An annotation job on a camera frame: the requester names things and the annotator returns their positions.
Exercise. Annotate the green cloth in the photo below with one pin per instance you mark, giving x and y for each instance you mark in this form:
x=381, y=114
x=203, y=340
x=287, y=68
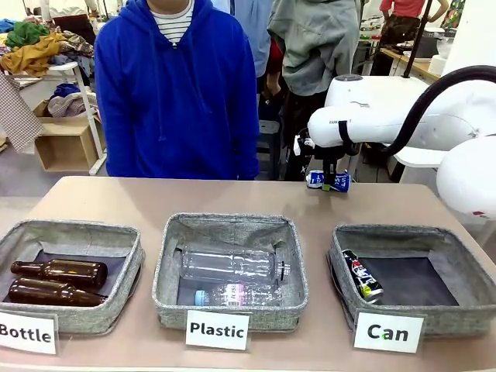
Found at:
x=25, y=35

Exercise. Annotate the person in light blue shirt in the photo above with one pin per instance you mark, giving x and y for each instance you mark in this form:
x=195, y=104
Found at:
x=252, y=35

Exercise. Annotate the person in red shirt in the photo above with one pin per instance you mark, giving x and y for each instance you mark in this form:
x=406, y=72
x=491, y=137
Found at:
x=403, y=19

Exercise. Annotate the blue and grey clothes heap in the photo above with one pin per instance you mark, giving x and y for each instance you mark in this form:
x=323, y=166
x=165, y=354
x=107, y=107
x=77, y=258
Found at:
x=67, y=100

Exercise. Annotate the grey plastic stool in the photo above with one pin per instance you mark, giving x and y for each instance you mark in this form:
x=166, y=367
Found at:
x=267, y=133

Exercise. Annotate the black drink can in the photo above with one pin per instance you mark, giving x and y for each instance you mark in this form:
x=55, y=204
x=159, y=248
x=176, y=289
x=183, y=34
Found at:
x=362, y=277

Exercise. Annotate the white sign reading Plastic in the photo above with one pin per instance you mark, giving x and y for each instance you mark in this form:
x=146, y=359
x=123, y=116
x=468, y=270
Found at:
x=217, y=329

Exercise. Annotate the small clear blue-capped plastic bottle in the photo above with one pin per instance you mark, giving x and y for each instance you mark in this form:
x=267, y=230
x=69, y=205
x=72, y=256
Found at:
x=240, y=296

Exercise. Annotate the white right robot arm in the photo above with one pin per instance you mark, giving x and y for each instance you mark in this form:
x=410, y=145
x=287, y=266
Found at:
x=387, y=120

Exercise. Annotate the mustard yellow cloth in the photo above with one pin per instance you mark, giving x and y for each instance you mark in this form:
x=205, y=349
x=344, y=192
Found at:
x=31, y=58

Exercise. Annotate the white sign reading Can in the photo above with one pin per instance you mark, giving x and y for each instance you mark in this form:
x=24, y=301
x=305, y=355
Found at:
x=387, y=332

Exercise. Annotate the grey fabric basket bottle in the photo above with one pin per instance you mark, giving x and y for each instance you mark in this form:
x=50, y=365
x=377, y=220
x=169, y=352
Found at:
x=97, y=310

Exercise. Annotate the person in white shirt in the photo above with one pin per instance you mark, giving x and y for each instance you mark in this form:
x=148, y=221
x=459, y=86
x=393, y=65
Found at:
x=73, y=9

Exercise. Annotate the large clear plastic bottle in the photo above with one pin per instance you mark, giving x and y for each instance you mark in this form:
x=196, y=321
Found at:
x=228, y=263

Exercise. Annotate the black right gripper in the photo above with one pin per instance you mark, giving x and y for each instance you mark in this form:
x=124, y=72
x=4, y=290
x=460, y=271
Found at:
x=329, y=152

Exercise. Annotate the patterned dark cloth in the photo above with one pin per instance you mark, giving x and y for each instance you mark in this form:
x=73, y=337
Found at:
x=77, y=44

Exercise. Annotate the wooden bench table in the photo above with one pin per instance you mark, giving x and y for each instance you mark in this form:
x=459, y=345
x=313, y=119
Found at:
x=410, y=64

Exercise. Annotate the black stand pole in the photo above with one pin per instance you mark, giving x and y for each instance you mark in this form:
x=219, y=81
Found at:
x=420, y=35

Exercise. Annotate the wooden box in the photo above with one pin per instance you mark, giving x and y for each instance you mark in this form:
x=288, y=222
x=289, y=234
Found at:
x=62, y=145

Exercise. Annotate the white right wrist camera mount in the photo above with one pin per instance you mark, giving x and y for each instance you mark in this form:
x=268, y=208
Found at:
x=301, y=142

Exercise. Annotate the person in blue hoodie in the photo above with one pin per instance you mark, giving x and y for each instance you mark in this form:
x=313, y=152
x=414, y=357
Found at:
x=174, y=97

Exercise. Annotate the grey fabric basket can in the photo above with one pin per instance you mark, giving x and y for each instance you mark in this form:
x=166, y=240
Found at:
x=445, y=310

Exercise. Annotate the grey fabric basket plastic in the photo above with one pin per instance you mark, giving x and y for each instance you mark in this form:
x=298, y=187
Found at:
x=232, y=228

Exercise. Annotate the white paper roll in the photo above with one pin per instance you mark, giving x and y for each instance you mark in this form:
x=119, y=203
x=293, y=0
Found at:
x=438, y=64

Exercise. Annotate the white clothes table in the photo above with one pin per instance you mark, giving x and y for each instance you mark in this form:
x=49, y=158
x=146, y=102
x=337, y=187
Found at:
x=77, y=73

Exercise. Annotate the checked cloth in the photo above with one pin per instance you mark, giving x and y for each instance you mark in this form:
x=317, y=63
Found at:
x=19, y=116

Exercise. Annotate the blue and white drink can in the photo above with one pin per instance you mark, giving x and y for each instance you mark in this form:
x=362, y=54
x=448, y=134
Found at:
x=342, y=182

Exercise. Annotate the white sign reading Bottle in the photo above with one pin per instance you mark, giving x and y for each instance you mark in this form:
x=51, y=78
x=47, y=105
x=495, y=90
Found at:
x=23, y=333

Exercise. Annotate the person in grey-green jacket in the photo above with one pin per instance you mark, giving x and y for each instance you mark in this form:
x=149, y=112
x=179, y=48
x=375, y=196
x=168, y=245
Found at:
x=317, y=46

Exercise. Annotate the brown glass bottle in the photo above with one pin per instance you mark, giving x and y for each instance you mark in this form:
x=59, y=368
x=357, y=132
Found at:
x=58, y=269
x=50, y=292

